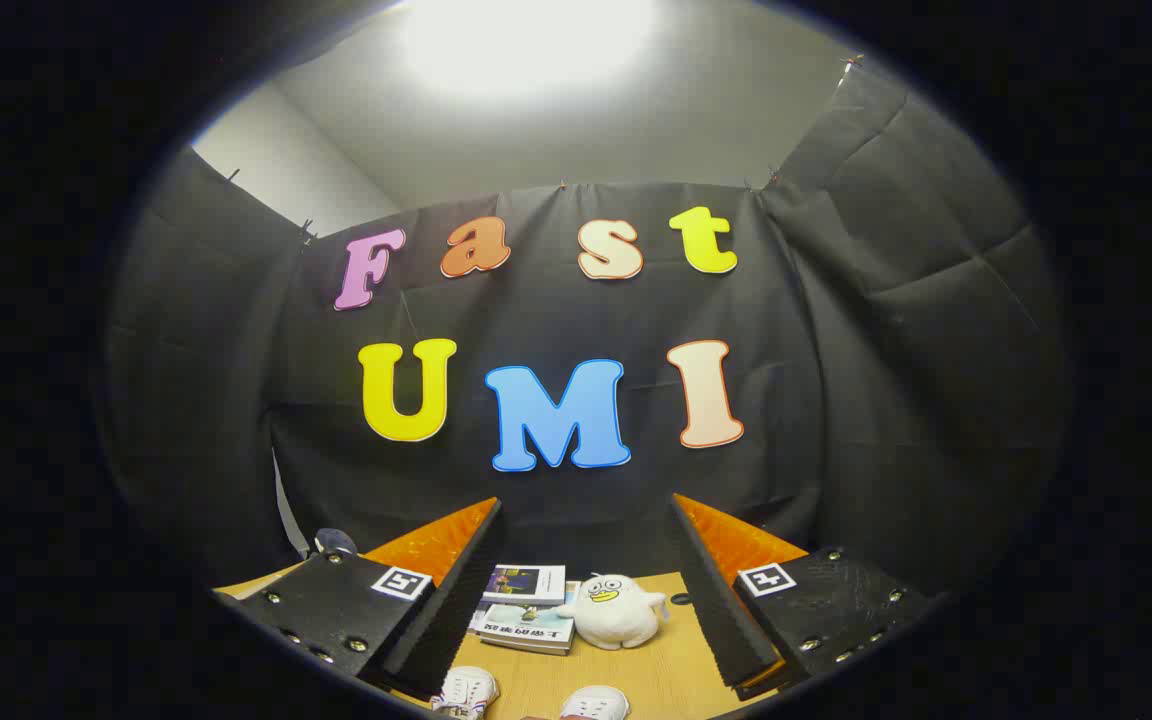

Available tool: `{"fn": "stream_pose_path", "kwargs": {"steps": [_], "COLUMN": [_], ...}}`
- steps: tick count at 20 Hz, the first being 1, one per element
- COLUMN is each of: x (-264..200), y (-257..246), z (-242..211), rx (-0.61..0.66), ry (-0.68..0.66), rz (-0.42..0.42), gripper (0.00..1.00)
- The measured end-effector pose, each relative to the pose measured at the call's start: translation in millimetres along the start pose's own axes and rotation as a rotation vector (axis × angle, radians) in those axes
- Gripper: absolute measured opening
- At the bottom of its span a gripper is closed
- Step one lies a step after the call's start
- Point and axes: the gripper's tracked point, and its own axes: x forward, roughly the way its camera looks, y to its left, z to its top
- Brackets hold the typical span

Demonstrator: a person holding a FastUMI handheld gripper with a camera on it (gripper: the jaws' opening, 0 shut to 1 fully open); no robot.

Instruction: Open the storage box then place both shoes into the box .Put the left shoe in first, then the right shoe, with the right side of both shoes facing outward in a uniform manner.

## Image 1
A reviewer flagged white duck plush toy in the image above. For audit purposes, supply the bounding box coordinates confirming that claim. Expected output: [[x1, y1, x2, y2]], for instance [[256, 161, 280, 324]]
[[551, 572, 670, 651]]

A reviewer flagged book with pale blue cover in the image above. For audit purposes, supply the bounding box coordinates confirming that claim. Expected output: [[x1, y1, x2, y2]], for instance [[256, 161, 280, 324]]
[[481, 603, 575, 651]]

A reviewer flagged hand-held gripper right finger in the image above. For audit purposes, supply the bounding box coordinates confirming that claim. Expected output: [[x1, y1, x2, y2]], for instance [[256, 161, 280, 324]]
[[669, 493, 937, 701]]

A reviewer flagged white canvas shoe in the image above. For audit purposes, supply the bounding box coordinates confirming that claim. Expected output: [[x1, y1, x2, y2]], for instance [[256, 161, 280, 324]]
[[561, 685, 630, 720], [431, 667, 499, 720]]

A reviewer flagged book with dark blue cover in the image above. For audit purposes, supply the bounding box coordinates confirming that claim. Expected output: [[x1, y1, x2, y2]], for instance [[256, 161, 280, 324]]
[[484, 565, 567, 607]]

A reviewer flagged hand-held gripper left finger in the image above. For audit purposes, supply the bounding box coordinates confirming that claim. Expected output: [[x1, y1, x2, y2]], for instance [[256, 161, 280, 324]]
[[219, 497, 504, 701]]

